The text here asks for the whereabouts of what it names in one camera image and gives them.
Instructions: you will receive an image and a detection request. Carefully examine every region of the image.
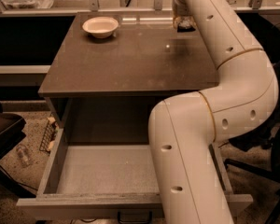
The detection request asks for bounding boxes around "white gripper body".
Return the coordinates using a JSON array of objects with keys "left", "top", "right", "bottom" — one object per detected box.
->
[{"left": 172, "top": 0, "right": 189, "bottom": 17}]

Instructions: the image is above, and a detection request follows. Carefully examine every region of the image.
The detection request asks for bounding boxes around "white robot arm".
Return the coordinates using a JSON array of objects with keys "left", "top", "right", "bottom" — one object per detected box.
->
[{"left": 148, "top": 0, "right": 278, "bottom": 224}]

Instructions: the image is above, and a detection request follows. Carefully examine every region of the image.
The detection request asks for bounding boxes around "grey cabinet with glossy top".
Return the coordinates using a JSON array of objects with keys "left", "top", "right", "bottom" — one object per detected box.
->
[{"left": 39, "top": 12, "right": 218, "bottom": 145}]

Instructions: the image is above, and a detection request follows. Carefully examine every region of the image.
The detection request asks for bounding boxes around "open grey top drawer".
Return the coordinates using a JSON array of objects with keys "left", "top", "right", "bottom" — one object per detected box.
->
[{"left": 16, "top": 125, "right": 254, "bottom": 220}]

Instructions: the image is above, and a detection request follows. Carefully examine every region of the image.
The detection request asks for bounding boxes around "white ceramic bowl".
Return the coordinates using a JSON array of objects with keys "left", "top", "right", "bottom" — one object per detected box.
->
[{"left": 82, "top": 17, "right": 119, "bottom": 38}]

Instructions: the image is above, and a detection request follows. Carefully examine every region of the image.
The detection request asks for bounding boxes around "dark blue cloth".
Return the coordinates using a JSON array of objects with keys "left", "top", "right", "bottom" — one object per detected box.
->
[{"left": 228, "top": 53, "right": 280, "bottom": 152}]

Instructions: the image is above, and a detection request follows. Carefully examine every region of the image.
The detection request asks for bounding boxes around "black chair base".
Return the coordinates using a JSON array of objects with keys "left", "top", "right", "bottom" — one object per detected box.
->
[{"left": 223, "top": 133, "right": 280, "bottom": 224}]

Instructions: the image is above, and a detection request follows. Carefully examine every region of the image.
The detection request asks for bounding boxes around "crushed plastic bottle on floor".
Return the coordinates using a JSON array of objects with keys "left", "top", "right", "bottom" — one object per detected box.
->
[{"left": 16, "top": 144, "right": 33, "bottom": 167}]

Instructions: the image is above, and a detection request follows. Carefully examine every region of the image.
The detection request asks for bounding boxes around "wire basket on floor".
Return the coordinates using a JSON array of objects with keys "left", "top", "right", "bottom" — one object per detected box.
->
[{"left": 39, "top": 116, "right": 59, "bottom": 153}]

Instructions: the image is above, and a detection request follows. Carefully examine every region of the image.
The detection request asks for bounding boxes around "black drawer handle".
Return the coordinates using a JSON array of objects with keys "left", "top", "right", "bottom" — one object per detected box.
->
[{"left": 117, "top": 211, "right": 153, "bottom": 224}]

